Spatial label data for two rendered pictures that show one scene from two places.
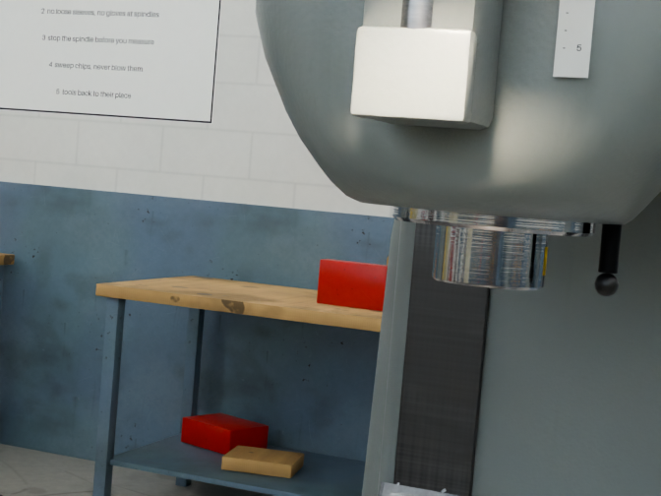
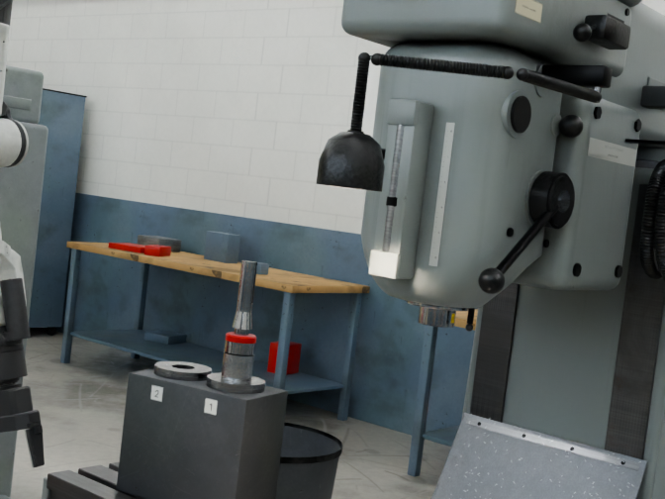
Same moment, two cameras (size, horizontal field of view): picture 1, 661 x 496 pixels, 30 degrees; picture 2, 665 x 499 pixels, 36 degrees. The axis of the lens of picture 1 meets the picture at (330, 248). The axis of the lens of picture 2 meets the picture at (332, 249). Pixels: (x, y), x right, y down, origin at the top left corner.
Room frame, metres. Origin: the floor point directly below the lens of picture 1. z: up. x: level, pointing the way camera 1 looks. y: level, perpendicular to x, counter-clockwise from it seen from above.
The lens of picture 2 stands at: (-0.76, -0.33, 1.43)
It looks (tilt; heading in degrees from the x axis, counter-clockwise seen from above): 3 degrees down; 18
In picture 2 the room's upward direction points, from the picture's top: 7 degrees clockwise
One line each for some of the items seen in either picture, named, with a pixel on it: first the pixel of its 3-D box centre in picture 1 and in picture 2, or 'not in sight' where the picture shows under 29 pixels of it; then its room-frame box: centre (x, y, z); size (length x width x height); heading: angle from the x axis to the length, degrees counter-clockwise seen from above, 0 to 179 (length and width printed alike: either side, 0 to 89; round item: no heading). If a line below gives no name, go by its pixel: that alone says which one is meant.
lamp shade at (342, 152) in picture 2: not in sight; (352, 159); (0.30, 0.00, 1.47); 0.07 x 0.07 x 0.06
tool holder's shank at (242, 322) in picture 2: not in sight; (245, 297); (0.67, 0.26, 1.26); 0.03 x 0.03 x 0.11
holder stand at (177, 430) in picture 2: not in sight; (202, 436); (0.68, 0.31, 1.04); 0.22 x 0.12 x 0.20; 80
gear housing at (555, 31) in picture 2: not in sight; (492, 18); (0.56, -0.08, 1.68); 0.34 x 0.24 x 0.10; 159
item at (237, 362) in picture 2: not in sight; (238, 359); (0.67, 0.26, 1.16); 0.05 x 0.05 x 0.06
